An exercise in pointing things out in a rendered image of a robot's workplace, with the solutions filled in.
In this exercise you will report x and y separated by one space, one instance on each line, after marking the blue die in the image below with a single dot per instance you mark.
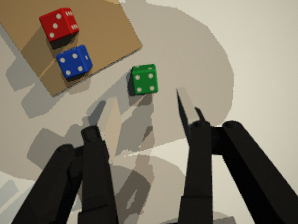
74 62

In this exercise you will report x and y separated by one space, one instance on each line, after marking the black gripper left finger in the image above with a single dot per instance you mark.
52 197

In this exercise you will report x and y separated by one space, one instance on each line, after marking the tan flat mat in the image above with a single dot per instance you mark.
104 29

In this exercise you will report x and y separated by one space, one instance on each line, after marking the red die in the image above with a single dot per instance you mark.
59 24

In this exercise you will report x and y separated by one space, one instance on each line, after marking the green die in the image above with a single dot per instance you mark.
144 79

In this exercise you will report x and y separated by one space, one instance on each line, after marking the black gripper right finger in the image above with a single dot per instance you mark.
267 195

